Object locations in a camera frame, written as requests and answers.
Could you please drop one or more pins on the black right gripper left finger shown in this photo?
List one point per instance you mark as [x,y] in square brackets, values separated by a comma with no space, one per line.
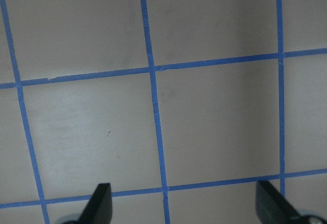
[99,208]

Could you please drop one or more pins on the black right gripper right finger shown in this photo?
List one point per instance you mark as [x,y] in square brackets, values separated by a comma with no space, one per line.
[271,207]

